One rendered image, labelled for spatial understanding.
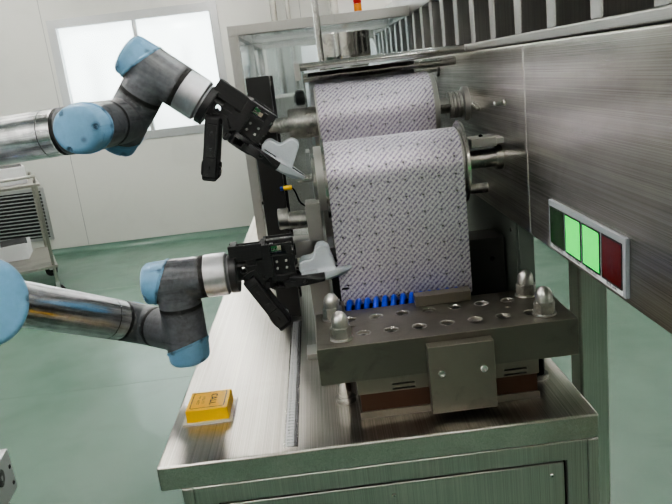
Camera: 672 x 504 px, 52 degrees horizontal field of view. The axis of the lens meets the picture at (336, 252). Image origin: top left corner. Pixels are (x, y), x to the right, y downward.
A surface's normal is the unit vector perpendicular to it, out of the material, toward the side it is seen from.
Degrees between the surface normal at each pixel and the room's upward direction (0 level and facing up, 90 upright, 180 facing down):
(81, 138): 90
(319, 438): 0
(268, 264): 90
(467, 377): 90
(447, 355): 90
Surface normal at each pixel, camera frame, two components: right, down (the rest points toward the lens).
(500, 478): 0.04, 0.25
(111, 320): 0.78, 0.14
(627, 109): -0.99, 0.12
